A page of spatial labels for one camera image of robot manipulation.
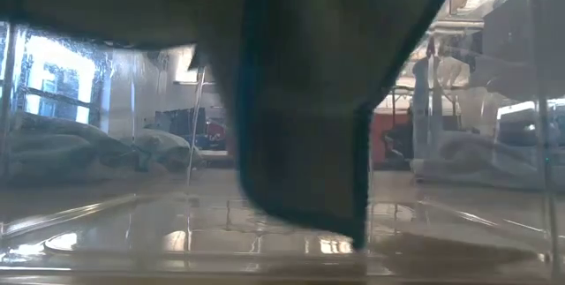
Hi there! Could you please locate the grey towel teal edging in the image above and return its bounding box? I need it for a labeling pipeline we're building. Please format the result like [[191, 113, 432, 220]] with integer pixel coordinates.
[[0, 0, 460, 251]]

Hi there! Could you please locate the dark background equipment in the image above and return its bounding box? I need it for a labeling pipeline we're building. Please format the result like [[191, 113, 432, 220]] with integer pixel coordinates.
[[154, 107, 229, 152]]

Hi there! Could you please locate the red cabinet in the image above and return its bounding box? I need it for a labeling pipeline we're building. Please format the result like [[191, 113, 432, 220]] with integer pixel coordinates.
[[370, 110, 414, 167]]

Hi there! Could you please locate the grey pillar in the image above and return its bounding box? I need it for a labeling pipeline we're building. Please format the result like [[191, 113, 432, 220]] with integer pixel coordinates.
[[412, 55, 442, 161]]

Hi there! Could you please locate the white microfiber towel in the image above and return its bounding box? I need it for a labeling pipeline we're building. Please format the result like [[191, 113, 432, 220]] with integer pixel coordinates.
[[0, 110, 147, 184], [132, 128, 204, 174], [410, 130, 565, 189]]

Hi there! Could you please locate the bright window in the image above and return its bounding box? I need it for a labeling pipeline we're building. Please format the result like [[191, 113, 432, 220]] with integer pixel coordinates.
[[0, 24, 111, 127]]

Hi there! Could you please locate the clear plastic basket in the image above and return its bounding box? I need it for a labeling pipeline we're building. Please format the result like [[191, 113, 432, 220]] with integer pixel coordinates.
[[0, 0, 565, 285]]

